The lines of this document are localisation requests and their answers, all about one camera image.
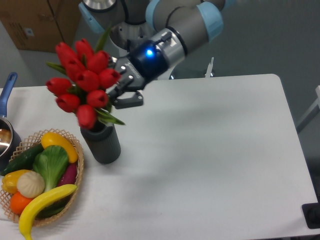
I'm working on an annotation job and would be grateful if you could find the red tulip bouquet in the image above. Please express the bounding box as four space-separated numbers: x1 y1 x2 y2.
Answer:
45 28 124 130

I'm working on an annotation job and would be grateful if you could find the green leafy cabbage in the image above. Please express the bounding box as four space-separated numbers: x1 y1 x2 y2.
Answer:
32 145 69 192

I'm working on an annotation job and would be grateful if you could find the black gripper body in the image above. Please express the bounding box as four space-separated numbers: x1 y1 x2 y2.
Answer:
117 44 168 91

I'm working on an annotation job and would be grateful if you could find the brown cardboard box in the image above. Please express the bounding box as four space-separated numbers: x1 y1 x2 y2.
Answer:
0 0 81 53

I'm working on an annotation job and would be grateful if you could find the white frame at right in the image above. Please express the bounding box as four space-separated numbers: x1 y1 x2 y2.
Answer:
296 85 320 134

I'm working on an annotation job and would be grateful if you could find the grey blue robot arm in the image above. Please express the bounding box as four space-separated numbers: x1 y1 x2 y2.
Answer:
78 0 232 109

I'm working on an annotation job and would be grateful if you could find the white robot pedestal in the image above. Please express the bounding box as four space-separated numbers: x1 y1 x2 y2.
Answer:
108 13 216 81

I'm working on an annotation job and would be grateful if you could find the purple eggplant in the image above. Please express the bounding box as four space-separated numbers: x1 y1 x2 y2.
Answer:
56 163 77 187

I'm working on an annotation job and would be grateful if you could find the dark grey ribbed vase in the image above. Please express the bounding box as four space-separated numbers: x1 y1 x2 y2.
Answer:
80 121 121 165

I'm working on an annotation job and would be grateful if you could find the woven wicker basket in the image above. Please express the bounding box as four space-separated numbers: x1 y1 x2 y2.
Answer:
0 128 84 227

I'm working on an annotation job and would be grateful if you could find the white steamed bun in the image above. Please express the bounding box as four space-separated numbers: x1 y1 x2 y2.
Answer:
16 171 45 199

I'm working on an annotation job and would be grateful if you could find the orange fruit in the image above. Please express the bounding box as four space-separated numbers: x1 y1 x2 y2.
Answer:
10 191 33 215

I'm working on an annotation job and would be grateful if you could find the yellow banana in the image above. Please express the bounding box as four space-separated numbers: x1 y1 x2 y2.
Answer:
18 184 78 240

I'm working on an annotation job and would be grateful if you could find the blue handled saucepan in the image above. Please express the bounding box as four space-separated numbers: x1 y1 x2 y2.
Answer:
0 72 21 171

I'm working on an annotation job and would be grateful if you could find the yellow bell pepper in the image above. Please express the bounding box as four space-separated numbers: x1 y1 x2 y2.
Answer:
1 169 31 194

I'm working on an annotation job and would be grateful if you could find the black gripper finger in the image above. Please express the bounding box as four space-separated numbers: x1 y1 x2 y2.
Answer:
107 79 144 109
108 56 127 75

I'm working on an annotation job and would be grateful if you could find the green cucumber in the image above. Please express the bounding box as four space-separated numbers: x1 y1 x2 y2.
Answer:
0 144 44 176

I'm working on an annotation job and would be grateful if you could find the black device at edge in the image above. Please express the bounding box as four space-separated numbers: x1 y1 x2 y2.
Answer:
301 202 320 229

